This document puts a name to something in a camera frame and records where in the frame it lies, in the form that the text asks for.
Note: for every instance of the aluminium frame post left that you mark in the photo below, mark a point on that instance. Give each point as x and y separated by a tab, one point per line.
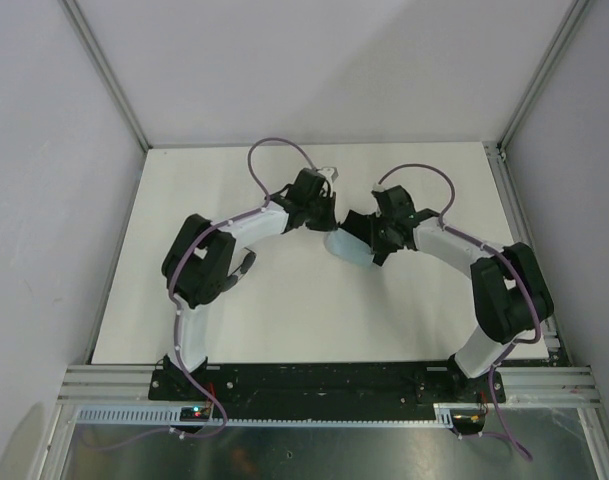
101	64

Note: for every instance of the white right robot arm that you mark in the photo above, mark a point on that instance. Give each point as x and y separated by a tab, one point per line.
466	254

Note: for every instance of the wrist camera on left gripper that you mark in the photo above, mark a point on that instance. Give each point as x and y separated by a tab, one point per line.
330	173

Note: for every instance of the aluminium frame post right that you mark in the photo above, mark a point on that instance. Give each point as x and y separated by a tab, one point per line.
560	42

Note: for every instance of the aluminium frame post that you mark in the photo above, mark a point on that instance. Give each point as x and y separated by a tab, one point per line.
560	42
101	64

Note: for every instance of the light blue cleaning cloth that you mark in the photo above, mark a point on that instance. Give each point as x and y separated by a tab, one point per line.
349	248

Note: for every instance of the dark aviator sunglasses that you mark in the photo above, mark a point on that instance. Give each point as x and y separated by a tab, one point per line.
240	271

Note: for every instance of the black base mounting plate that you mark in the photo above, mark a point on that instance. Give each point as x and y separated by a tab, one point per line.
426	382

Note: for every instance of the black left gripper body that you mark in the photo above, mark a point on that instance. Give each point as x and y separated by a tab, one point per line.
319	211

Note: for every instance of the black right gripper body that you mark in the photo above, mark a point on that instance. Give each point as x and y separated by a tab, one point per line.
383	238

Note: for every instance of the black glasses case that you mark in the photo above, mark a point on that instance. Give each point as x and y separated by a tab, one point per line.
360	226

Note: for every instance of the aluminium frame rail right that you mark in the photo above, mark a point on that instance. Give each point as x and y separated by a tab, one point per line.
512	283

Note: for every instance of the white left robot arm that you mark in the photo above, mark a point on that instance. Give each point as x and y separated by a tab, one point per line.
208	258

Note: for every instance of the white slotted cable duct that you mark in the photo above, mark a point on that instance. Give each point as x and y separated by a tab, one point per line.
193	416

